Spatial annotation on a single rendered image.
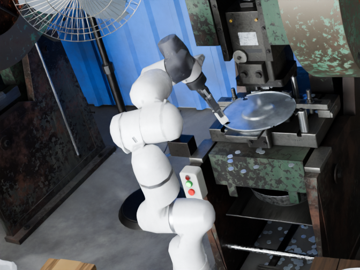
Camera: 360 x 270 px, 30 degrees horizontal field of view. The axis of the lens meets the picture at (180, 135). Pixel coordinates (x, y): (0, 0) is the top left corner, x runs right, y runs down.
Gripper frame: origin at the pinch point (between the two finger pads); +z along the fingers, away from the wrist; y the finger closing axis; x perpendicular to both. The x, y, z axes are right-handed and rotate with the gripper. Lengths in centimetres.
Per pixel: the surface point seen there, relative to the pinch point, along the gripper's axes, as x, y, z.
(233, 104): 7.5, -11.4, 6.6
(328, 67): 33, 41, -15
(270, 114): 15.0, 6.5, 9.0
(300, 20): 31, 45, -37
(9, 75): -69, -139, -16
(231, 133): -1.4, 8.3, 3.8
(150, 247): -61, -50, 66
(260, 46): 26.3, 1.0, -13.4
